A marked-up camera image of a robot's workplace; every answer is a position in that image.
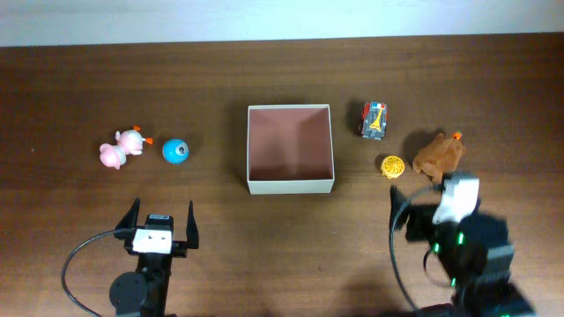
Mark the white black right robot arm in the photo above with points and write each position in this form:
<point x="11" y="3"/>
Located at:
<point x="475" y="253"/>

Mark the brown plush toy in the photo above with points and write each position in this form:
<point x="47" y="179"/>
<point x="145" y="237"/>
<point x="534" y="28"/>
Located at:
<point x="441" y="156"/>

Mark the pink white duck toy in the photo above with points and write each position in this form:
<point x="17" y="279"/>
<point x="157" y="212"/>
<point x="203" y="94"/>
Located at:
<point x="129" y="142"/>

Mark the yellow ball toy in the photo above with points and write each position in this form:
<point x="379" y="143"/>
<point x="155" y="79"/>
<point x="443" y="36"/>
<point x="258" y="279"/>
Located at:
<point x="392" y="167"/>

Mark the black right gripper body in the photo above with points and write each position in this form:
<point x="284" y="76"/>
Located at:
<point x="419" y="224"/>

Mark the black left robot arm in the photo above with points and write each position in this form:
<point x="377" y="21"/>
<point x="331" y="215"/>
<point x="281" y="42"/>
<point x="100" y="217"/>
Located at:
<point x="143" y="291"/>

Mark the beige cardboard box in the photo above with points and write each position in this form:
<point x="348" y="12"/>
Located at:
<point x="289" y="149"/>

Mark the grey toy car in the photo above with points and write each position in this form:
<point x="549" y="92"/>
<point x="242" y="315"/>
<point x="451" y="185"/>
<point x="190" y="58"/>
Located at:
<point x="374" y="120"/>

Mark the blue ball toy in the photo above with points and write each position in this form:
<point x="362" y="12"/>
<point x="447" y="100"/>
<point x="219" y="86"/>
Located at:
<point x="175" y="151"/>

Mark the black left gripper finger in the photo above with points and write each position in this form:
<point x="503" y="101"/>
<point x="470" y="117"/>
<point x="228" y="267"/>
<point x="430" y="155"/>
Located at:
<point x="192" y="233"/>
<point x="128" y="223"/>

